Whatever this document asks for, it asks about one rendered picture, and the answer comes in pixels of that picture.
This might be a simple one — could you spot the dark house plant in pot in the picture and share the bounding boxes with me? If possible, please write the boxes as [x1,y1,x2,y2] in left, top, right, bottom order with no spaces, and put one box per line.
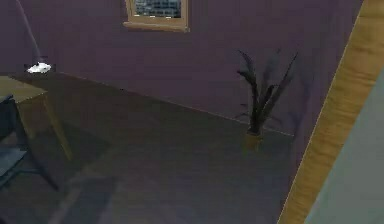
[234,49,299,152]

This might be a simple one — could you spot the wooden framed window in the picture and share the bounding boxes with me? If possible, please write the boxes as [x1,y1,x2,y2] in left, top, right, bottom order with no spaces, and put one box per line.
[122,0,191,33]

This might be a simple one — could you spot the floor lamp with white base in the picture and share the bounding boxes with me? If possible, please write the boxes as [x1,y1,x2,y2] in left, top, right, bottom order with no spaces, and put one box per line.
[14,0,53,75]

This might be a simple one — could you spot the olive wooden table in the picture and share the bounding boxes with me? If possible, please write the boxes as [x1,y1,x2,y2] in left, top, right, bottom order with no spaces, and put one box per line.
[0,75,74,162]

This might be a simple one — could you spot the dark grey chair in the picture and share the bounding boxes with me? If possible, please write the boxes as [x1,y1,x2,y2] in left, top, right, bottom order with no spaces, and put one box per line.
[0,94,60,192]

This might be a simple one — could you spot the wooden door frame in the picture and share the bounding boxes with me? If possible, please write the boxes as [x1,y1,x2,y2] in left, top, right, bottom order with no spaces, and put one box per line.
[276,0,384,224]

